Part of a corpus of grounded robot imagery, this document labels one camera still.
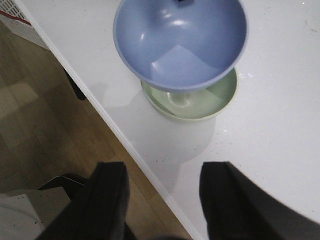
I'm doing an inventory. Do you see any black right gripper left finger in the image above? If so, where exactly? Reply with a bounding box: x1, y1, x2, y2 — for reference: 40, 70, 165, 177
38, 162, 130, 240

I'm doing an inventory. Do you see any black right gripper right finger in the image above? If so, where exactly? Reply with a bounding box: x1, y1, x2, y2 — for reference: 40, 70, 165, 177
199, 161, 320, 240

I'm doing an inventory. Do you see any green bowl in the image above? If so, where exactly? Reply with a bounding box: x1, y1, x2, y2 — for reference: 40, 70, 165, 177
140, 68, 238, 122

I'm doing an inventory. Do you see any blue bowl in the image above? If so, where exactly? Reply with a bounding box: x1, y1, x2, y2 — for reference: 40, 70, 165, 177
113, 0, 249, 93

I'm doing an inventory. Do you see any black chair base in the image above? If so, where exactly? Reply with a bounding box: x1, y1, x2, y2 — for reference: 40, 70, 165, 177
38, 173, 88, 199

